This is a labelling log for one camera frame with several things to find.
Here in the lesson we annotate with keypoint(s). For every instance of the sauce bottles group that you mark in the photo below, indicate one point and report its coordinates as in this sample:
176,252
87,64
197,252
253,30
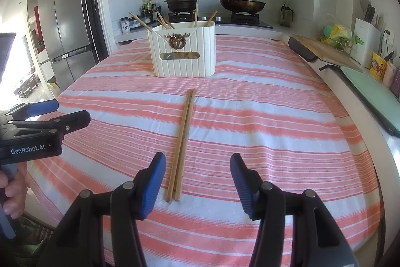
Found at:
149,11

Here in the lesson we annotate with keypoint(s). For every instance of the white knife block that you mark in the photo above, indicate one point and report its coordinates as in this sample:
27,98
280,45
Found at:
366,41

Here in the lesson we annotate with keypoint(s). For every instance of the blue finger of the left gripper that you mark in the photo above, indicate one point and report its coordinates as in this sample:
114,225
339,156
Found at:
24,111

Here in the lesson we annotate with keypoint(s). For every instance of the grey steel refrigerator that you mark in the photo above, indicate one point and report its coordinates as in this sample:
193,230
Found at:
69,37

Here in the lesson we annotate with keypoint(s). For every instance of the wooden cutting board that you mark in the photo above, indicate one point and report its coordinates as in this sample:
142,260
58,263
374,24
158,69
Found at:
328,53

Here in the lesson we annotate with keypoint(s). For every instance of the yellow printed cup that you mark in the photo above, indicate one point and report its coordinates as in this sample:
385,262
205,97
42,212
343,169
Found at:
378,67

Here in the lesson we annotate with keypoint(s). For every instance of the black pot red lid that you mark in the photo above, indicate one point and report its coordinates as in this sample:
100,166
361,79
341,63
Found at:
177,6

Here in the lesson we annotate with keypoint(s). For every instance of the spice jar rack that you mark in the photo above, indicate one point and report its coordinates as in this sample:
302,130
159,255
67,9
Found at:
129,24

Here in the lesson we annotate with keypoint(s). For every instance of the person's left hand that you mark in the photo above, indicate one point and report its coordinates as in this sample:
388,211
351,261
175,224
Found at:
15,191

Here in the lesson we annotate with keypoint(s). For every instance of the yellow green plastic bag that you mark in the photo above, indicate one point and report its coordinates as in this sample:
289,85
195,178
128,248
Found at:
337,36

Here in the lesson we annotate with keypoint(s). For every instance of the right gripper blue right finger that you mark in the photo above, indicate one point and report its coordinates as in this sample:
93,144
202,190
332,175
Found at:
263,202

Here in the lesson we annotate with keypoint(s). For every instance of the black wok glass lid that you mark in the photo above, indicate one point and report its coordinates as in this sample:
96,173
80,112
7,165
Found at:
245,6

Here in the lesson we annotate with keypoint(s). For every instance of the single wooden chopstick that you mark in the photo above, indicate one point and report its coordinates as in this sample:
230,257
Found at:
141,21

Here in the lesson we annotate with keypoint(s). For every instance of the striped pink white tablecloth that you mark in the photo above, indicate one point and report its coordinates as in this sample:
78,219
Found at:
262,102

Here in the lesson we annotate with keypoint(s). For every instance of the purple soap bottle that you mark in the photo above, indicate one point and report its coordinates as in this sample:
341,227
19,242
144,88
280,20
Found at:
395,86

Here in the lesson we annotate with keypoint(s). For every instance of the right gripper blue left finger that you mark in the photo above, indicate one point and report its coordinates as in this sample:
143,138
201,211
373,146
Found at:
130,202

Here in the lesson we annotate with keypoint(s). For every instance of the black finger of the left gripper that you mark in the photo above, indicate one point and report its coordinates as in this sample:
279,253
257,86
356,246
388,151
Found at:
70,122

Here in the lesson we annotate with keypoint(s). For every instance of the dark glass kettle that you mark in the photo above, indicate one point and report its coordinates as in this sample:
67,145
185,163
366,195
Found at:
286,16

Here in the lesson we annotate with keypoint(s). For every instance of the black gas cooktop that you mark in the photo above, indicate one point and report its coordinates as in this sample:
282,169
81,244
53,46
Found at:
251,20

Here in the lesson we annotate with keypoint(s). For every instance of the green cutting board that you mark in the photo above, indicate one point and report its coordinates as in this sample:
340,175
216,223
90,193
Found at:
379,99

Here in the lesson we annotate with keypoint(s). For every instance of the cream utensil holder box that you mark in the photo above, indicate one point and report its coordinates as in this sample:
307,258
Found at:
186,50

